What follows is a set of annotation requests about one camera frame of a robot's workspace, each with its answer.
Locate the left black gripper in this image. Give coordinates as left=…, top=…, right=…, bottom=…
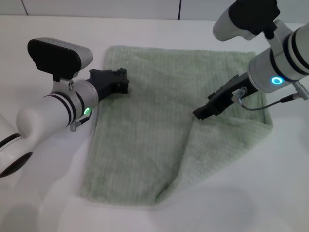
left=86, top=68, right=131, bottom=102

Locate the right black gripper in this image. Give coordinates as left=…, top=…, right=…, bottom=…
left=192, top=72, right=258, bottom=120

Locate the green ribbed towel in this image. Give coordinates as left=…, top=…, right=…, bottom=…
left=79, top=45, right=275, bottom=211

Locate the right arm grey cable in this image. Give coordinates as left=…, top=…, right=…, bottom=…
left=232, top=82, right=309, bottom=111

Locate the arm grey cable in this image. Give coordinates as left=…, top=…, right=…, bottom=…
left=70, top=113, right=93, bottom=132
left=232, top=82, right=309, bottom=111

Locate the left arm grey cable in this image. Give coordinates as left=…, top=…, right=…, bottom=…
left=70, top=113, right=93, bottom=132

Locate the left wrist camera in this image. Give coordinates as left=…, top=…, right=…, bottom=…
left=27, top=37, right=94, bottom=84

